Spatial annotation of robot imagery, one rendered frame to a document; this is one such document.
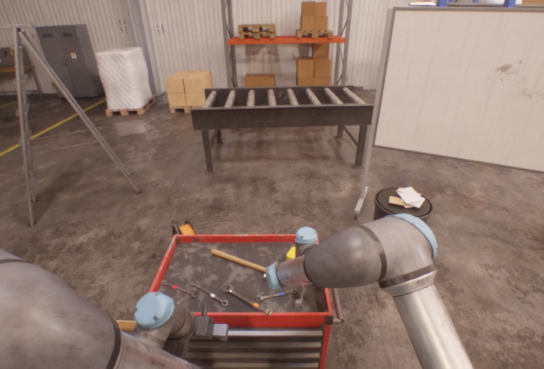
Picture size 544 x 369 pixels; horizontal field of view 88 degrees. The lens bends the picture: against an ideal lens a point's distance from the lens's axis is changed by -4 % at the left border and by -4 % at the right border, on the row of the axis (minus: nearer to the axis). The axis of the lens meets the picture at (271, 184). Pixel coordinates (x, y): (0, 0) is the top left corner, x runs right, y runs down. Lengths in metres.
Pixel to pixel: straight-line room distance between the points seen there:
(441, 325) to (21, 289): 0.62
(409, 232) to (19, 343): 0.59
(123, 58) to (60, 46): 2.86
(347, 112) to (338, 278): 3.52
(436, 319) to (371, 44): 8.65
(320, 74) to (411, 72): 4.99
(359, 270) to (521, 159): 2.75
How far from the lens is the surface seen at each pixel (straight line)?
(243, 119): 3.88
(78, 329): 0.37
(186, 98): 7.04
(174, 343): 0.83
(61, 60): 9.93
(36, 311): 0.36
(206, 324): 0.85
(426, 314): 0.64
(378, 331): 2.36
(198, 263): 1.45
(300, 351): 1.36
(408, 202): 2.41
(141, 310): 0.72
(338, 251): 0.58
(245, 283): 1.33
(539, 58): 3.01
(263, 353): 1.35
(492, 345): 2.62
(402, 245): 0.62
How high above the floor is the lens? 1.90
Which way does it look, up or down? 30 degrees down
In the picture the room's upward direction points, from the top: 1 degrees counter-clockwise
